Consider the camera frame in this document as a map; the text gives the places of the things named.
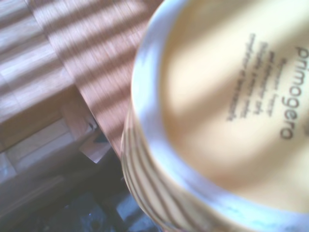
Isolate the yellow striped mug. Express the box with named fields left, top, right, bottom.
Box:
left=120, top=0, right=309, bottom=232

